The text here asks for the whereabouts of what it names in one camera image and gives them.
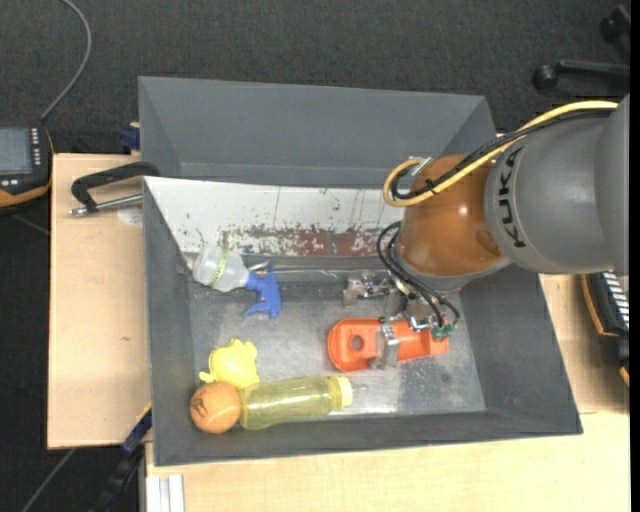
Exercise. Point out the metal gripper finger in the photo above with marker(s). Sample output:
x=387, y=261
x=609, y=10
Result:
x=361, y=290
x=388, y=345

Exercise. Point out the orange plastic block with hole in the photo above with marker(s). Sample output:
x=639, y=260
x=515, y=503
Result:
x=350, y=345

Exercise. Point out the yellow clear plastic bottle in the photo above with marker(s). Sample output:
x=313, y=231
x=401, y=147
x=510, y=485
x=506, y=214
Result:
x=290, y=402

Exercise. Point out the clear spray bottle blue trigger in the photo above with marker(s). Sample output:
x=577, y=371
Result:
x=220, y=270

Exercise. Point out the yellow toy duck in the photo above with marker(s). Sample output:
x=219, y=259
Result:
x=232, y=362

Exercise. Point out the grey metal bin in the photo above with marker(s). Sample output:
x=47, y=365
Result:
x=310, y=130

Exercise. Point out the orange ball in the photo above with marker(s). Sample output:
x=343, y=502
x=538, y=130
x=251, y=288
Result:
x=215, y=407

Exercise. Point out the pale brown cardboard board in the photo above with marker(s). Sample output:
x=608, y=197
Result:
x=95, y=300

